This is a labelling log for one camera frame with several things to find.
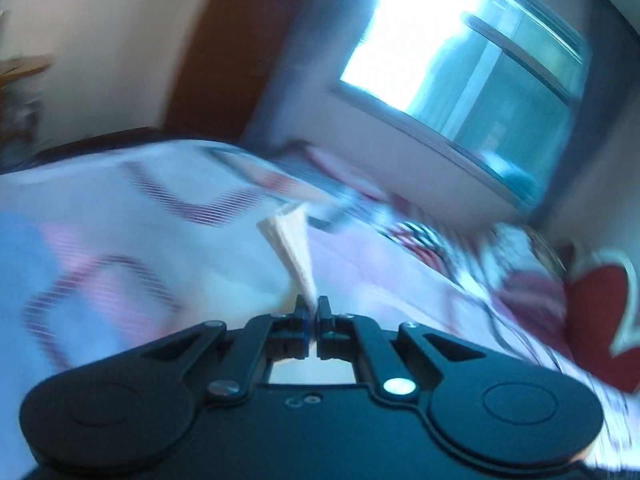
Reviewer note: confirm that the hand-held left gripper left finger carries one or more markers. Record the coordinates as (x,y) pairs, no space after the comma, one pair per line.
(300,332)

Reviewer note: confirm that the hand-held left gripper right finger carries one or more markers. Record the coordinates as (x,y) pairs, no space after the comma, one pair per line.
(324,332)

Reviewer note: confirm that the cream cloth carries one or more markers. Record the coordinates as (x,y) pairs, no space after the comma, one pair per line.
(292,250)

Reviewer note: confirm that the black and white striped cloth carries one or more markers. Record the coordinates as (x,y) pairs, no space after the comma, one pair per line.
(415,237)

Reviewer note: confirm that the patterned pastel bedsheet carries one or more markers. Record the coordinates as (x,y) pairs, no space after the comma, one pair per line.
(150,240)

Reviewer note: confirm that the striped pillow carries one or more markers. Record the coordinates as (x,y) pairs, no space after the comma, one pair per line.
(530,285)

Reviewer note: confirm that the grey blue curtain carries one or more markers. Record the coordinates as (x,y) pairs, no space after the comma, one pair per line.
(300,85)

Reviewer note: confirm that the red and white headboard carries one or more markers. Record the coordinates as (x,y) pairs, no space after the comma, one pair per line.
(600,320)

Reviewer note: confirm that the brown wooden door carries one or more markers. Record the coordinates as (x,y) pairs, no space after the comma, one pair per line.
(225,60)

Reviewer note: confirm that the sliding glass window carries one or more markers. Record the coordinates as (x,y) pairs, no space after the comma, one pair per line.
(500,85)

